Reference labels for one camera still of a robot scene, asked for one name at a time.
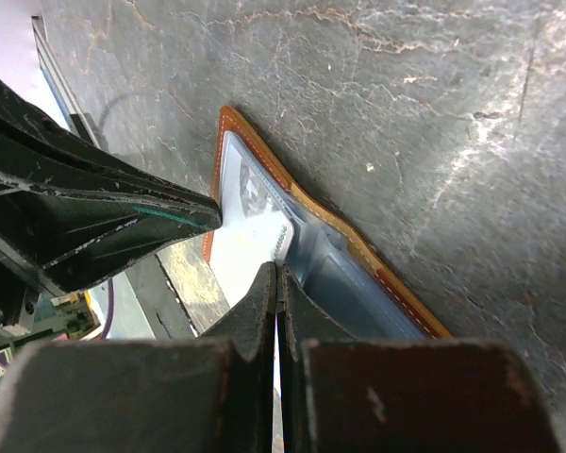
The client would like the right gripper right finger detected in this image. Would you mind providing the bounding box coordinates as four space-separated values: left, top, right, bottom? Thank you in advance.
277 267 560 452

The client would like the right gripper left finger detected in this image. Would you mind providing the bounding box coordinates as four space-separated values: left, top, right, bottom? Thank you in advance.
0 262 277 452

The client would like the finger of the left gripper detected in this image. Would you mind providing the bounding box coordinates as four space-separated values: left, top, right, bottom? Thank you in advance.
0 80 222 293

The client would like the brown leather card holder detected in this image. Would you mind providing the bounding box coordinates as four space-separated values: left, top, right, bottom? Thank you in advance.
203 106 451 339

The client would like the silver credit card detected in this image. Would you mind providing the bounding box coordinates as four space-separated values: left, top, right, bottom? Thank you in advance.
209 132 294 306

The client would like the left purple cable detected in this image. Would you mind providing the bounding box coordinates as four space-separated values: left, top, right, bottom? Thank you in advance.
0 277 117 369

